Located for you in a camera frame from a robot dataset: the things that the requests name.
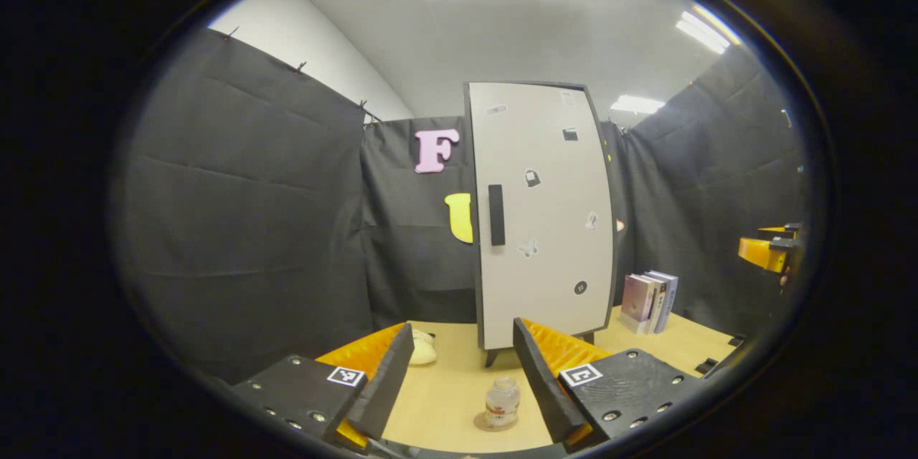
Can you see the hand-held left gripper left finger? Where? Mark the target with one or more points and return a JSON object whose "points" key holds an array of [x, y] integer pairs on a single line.
{"points": [[387, 387]]}

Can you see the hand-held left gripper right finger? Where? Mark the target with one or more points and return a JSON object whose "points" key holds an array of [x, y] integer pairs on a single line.
{"points": [[545, 387]]}

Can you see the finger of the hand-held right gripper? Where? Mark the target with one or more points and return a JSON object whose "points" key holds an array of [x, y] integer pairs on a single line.
{"points": [[760, 252], [773, 232]]}

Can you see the clear plastic bottle red label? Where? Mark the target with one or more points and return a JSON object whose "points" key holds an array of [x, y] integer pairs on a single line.
{"points": [[502, 401]]}

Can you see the dark grey cabinet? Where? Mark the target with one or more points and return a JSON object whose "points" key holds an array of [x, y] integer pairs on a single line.
{"points": [[491, 357]]}

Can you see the round brown coaster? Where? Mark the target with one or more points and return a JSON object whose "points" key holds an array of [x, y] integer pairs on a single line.
{"points": [[480, 424]]}

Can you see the light grey cabinet door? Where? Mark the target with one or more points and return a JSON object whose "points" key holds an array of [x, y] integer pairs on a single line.
{"points": [[552, 265]]}

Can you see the cream plush toy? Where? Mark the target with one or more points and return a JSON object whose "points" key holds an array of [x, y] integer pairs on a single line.
{"points": [[423, 351]]}

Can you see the grey blue cover book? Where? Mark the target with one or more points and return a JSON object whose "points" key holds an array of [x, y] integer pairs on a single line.
{"points": [[670, 297]]}

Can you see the white cover book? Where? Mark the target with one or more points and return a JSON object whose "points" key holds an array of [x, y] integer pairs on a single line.
{"points": [[656, 305]]}

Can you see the ceiling light panel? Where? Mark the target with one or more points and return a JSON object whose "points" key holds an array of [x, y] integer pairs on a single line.
{"points": [[706, 30], [637, 104]]}

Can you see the black backdrop cloth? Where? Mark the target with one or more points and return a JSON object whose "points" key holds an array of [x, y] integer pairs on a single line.
{"points": [[251, 229]]}

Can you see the black table bracket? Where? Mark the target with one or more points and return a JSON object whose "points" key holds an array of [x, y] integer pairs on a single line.
{"points": [[706, 366], [736, 339]]}

